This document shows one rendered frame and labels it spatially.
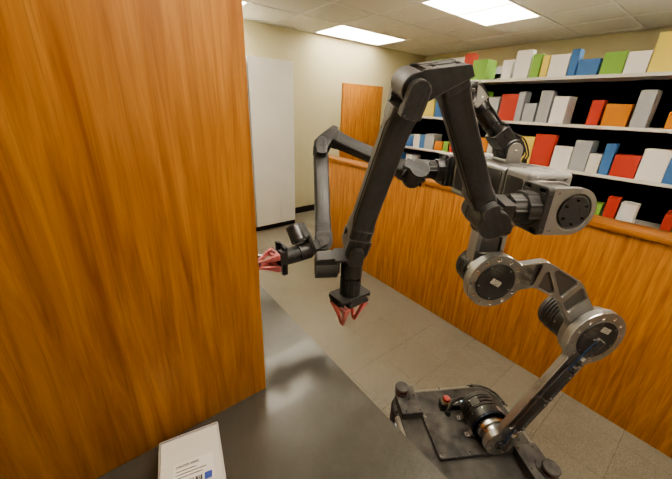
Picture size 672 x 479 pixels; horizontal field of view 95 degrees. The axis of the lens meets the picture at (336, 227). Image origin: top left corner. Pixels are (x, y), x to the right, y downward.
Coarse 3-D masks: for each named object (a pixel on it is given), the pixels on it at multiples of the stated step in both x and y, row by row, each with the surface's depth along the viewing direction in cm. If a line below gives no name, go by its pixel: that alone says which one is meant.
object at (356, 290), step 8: (344, 280) 81; (352, 280) 81; (360, 280) 82; (344, 288) 82; (352, 288) 81; (360, 288) 87; (336, 296) 83; (344, 296) 83; (352, 296) 82; (360, 296) 83; (344, 304) 80
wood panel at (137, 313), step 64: (0, 0) 37; (64, 0) 40; (128, 0) 44; (192, 0) 48; (0, 64) 39; (64, 64) 42; (128, 64) 46; (192, 64) 51; (0, 128) 40; (64, 128) 44; (128, 128) 48; (192, 128) 54; (0, 192) 42; (64, 192) 46; (128, 192) 51; (192, 192) 57; (0, 256) 44; (64, 256) 49; (128, 256) 54; (192, 256) 61; (256, 256) 70; (0, 320) 46; (64, 320) 51; (128, 320) 57; (192, 320) 65; (256, 320) 76; (0, 384) 49; (64, 384) 54; (128, 384) 61; (192, 384) 70; (256, 384) 82; (0, 448) 51; (64, 448) 57; (128, 448) 65
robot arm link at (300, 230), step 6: (288, 228) 106; (294, 228) 106; (300, 228) 106; (306, 228) 107; (288, 234) 107; (294, 234) 105; (300, 234) 105; (306, 234) 107; (294, 240) 105; (312, 240) 104; (318, 240) 103; (324, 240) 104; (312, 246) 108; (318, 246) 103; (324, 246) 104
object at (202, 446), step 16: (192, 432) 69; (208, 432) 69; (160, 448) 66; (176, 448) 65; (192, 448) 66; (208, 448) 66; (160, 464) 63; (176, 464) 63; (192, 464) 63; (208, 464) 63
